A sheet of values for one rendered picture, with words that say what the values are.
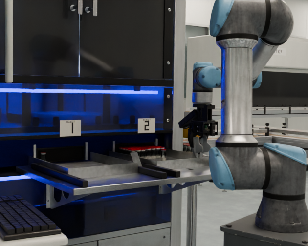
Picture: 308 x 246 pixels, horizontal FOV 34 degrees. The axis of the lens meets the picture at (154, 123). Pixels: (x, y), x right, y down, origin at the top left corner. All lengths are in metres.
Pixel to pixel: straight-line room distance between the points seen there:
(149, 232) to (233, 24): 1.06
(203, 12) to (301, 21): 2.47
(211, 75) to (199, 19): 6.59
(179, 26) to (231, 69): 0.81
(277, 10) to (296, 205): 0.53
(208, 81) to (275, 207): 0.53
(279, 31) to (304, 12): 8.76
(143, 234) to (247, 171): 0.86
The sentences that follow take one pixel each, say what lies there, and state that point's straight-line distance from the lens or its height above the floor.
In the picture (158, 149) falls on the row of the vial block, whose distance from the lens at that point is 2.07.
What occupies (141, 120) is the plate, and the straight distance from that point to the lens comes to 2.02.
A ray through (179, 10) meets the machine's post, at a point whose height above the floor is 1.50.
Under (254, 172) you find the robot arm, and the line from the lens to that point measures 1.36.
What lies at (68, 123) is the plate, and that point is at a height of 1.04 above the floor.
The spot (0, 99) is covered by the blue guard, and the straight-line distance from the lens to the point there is 1.76.
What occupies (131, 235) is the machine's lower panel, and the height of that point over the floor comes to 0.57.
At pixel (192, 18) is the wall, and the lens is 8.20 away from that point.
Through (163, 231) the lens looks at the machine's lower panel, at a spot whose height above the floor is 0.57.
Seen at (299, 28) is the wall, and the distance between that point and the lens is 10.07.
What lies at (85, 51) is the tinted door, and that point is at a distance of 1.90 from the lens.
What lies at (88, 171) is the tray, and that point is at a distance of 1.62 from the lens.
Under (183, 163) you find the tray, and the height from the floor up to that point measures 0.90.
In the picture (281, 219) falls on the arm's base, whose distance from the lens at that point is 1.40.
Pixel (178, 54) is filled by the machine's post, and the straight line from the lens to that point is 2.13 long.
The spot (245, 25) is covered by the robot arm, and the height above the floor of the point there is 1.34.
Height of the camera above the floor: 1.16
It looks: 4 degrees down
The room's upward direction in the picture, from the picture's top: 1 degrees clockwise
